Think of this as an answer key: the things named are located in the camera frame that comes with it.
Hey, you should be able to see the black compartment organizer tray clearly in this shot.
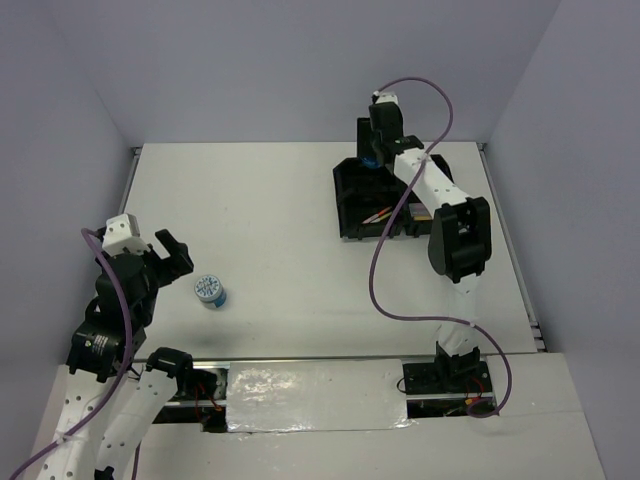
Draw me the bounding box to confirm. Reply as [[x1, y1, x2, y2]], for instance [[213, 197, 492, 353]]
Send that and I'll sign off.
[[333, 158, 432, 240]]

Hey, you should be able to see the orange slim highlighter pen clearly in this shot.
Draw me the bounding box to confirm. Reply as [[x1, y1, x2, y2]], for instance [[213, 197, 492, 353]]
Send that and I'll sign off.
[[362, 207, 392, 225]]

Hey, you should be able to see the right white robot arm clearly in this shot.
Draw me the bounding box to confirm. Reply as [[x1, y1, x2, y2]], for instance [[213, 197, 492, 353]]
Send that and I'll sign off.
[[368, 92, 492, 391]]

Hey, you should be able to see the blue tape roll front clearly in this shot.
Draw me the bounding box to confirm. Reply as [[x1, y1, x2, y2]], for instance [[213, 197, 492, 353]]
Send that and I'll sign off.
[[194, 274, 227, 309]]

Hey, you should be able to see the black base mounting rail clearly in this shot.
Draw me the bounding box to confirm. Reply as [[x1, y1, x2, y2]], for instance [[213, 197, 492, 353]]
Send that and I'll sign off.
[[154, 358, 497, 434]]

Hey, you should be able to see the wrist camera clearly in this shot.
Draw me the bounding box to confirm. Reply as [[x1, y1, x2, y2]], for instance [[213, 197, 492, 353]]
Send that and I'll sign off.
[[102, 213, 146, 256], [371, 91, 399, 106]]

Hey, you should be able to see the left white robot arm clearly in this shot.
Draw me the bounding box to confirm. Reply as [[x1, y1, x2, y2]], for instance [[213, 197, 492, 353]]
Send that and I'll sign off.
[[38, 214, 196, 479]]

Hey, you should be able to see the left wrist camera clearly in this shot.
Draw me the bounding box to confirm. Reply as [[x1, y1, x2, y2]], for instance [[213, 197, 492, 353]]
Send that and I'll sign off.
[[102, 213, 146, 256]]

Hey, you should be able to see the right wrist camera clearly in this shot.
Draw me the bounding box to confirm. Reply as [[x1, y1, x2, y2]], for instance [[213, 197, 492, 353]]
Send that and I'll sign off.
[[371, 91, 399, 106]]

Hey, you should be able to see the blue tape roll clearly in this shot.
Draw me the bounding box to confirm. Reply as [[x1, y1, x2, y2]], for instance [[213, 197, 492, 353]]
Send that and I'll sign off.
[[361, 157, 381, 169], [194, 274, 227, 309]]

